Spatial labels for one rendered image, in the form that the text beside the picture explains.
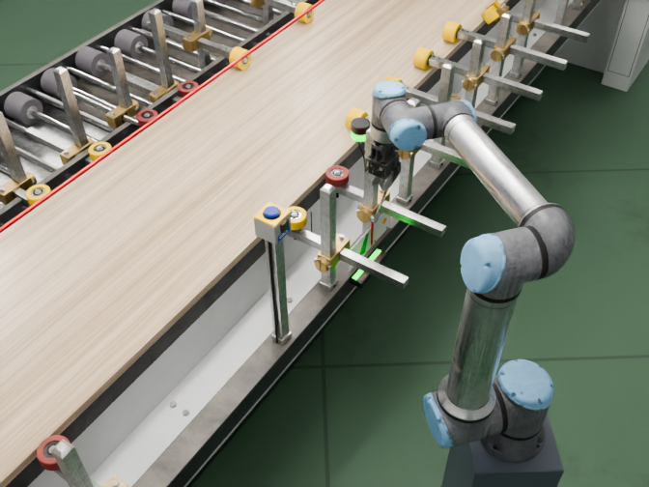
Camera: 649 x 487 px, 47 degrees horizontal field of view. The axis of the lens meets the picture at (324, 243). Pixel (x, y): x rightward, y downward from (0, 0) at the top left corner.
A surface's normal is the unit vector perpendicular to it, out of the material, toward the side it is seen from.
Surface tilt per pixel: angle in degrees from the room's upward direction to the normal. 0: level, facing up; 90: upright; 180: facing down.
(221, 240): 0
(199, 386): 0
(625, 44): 90
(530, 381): 5
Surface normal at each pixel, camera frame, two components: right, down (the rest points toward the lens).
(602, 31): -0.56, 0.59
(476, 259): -0.95, 0.12
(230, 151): -0.01, -0.71
